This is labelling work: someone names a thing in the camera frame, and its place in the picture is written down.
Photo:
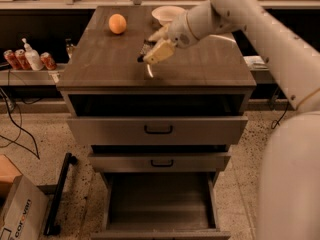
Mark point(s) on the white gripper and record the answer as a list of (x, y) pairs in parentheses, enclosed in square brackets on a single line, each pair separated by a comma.
[(179, 30)]

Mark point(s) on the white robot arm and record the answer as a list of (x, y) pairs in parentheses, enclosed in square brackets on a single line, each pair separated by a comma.
[(289, 187)]

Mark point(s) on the grey drawer cabinet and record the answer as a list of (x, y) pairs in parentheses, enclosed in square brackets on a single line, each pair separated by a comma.
[(104, 79)]

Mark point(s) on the top grey drawer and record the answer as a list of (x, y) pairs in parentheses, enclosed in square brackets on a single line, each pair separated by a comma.
[(126, 131)]

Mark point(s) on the grey drawer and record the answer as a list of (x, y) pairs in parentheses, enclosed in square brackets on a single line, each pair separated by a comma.
[(159, 162), (160, 206), (126, 131)]

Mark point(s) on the middle grey drawer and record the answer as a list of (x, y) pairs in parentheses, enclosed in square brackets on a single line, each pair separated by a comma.
[(159, 162)]

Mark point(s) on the bottom grey drawer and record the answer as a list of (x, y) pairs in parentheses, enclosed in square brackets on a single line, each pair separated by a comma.
[(160, 206)]

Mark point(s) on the white bowl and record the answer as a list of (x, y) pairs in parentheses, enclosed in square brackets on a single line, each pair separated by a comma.
[(166, 14)]

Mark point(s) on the orange fruit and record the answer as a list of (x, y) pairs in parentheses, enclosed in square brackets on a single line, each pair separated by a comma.
[(117, 24)]

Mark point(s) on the small glass bottle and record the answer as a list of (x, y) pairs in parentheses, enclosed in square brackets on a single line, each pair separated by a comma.
[(69, 47)]

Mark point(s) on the white folded cloth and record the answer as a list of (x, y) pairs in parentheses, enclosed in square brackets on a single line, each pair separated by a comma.
[(255, 62)]

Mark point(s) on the red soda can right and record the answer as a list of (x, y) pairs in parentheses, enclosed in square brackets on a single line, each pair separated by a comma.
[(48, 61)]

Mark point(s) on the red soda can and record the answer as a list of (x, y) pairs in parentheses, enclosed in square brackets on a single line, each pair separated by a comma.
[(48, 61), (10, 57), (20, 55)]

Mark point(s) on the white pump bottle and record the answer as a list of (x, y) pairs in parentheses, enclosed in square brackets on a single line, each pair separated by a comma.
[(32, 56)]

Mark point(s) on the red soda can middle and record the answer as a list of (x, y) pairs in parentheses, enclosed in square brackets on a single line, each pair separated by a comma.
[(20, 55)]

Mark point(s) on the red soda can left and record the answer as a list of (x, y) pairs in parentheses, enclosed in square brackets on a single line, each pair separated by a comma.
[(10, 57)]

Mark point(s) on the cardboard box with print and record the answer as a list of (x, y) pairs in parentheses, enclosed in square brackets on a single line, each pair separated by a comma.
[(23, 204)]

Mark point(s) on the black metal bar stand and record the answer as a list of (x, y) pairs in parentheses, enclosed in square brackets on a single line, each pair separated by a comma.
[(51, 228)]

